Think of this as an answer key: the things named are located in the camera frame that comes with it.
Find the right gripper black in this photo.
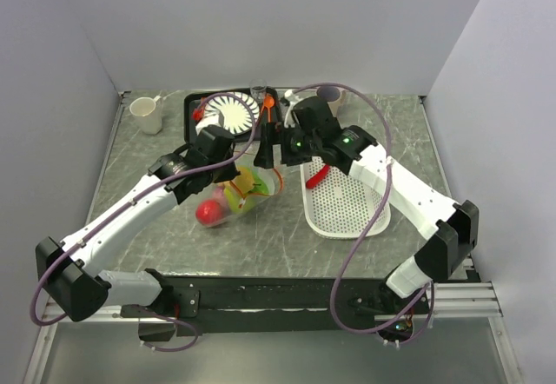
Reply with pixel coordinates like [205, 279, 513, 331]
[255, 121, 321, 169]

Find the yellow lemon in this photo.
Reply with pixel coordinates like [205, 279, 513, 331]
[232, 166, 255, 194]

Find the clear zip top bag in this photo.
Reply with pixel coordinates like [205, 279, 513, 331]
[195, 165, 284, 228]

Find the green pear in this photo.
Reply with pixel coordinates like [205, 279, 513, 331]
[223, 183, 274, 215]

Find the red chili pepper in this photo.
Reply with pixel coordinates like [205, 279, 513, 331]
[305, 164, 330, 189]

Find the red apple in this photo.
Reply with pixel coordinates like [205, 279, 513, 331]
[195, 199, 224, 226]

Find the purple onion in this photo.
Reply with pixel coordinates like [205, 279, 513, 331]
[212, 187, 229, 208]

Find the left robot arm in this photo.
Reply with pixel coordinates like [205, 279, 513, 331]
[35, 125, 238, 321]

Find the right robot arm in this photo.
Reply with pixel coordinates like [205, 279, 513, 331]
[254, 96, 480, 313]

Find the black tray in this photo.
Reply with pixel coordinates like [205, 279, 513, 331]
[183, 87, 282, 142]

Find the orange spoon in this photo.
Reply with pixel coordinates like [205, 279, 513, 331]
[261, 94, 275, 122]

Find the striped white plate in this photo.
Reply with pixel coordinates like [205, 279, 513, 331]
[204, 91, 260, 136]

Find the clear glass cup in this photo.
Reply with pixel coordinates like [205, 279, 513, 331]
[249, 79, 267, 105]

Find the white cup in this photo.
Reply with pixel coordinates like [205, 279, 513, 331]
[129, 96, 162, 136]

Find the beige mug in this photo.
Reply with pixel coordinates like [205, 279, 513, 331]
[316, 85, 346, 117]

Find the white plastic basket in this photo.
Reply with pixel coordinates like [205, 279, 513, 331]
[300, 157, 382, 240]

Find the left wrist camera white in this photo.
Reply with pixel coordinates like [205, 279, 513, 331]
[195, 110, 224, 135]

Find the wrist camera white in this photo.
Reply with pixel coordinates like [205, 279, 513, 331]
[195, 110, 224, 135]
[281, 89, 301, 122]

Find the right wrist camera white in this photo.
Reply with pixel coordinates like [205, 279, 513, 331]
[281, 89, 301, 122]

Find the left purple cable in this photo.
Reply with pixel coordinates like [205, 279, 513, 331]
[30, 92, 261, 354]

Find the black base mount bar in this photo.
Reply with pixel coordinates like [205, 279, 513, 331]
[119, 271, 431, 342]

